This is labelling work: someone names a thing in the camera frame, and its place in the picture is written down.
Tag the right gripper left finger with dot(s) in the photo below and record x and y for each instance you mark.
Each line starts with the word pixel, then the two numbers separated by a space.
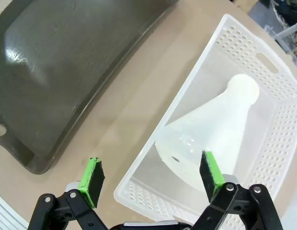
pixel 90 179

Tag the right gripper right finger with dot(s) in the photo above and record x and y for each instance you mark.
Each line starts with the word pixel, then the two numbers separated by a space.
pixel 211 172

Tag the translucent white Erlenmeyer flask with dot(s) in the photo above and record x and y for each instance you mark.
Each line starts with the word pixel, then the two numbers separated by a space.
pixel 198 134

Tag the white perforated plastic basket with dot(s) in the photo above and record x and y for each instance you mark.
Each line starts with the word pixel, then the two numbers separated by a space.
pixel 265 119

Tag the dark brown plastic tray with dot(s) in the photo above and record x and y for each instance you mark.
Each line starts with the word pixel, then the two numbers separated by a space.
pixel 54 60

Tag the clear plastic storage box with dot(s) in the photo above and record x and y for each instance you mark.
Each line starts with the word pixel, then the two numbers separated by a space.
pixel 285 38

